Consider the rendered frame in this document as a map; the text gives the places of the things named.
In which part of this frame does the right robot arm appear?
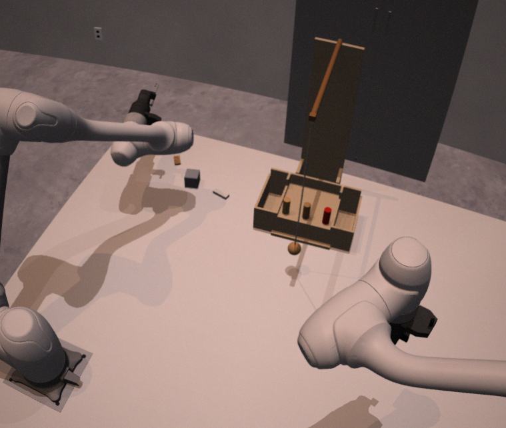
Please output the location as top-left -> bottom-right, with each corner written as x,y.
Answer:
297,237 -> 506,397

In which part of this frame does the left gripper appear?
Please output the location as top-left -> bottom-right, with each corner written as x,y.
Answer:
123,82 -> 161,125

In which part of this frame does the dark cylinder with tan top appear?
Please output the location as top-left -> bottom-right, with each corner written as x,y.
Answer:
302,202 -> 311,219
282,197 -> 291,215

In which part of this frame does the dark red cylinder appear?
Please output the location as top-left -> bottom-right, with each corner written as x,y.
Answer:
322,207 -> 331,225

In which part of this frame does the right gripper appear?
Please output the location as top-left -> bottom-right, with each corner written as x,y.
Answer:
389,303 -> 437,345

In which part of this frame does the brown ball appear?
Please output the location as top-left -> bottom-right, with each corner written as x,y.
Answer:
287,242 -> 301,255

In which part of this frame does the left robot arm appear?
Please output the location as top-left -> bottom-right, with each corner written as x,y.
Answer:
0,88 -> 194,403

